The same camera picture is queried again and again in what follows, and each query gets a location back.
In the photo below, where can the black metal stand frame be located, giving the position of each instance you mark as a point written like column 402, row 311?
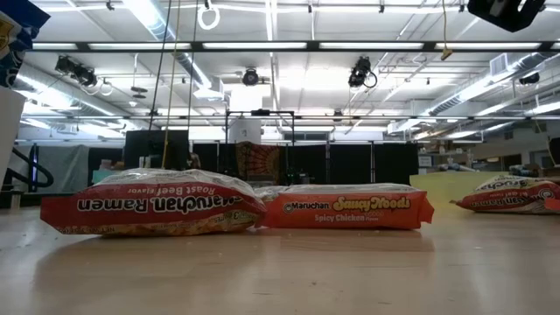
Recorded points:
column 260, row 112

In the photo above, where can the silver ventilation duct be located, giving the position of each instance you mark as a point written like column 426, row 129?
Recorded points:
column 151, row 19
column 538, row 61

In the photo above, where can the black ceiling spotlight cluster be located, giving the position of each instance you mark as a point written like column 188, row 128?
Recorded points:
column 72, row 67

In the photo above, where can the white cylinder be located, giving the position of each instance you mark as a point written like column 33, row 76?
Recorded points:
column 245, row 130

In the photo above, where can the red Roast Beef ramen packet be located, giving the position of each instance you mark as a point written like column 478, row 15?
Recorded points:
column 144, row 205

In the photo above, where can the black curtain partition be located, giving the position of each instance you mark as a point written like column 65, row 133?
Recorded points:
column 350, row 162

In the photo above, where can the blue lit pole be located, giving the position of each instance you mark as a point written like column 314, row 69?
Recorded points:
column 34, row 166

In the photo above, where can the orange Saucy Noods packet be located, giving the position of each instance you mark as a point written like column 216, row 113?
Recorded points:
column 345, row 210

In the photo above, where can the yellow plastic bin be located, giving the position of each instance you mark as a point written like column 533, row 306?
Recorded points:
column 437, row 188

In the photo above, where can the white plastic bin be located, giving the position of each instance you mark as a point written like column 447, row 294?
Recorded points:
column 9, row 131

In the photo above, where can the orange patterned tapestry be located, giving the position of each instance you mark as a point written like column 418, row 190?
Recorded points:
column 258, row 159

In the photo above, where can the black overhead light bar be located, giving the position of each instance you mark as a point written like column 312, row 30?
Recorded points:
column 372, row 45

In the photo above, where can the blue Soy Sauce ramen packet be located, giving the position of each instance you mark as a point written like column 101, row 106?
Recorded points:
column 22, row 26

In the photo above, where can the red Maruchan ramen packet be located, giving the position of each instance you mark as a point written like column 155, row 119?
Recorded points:
column 512, row 197

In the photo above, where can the round black ceiling camera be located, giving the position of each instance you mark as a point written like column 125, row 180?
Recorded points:
column 250, row 77

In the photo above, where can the gray cover cloth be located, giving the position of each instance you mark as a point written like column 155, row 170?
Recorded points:
column 65, row 166

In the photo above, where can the small black ceiling device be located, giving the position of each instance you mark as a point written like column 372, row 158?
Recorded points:
column 529, row 79

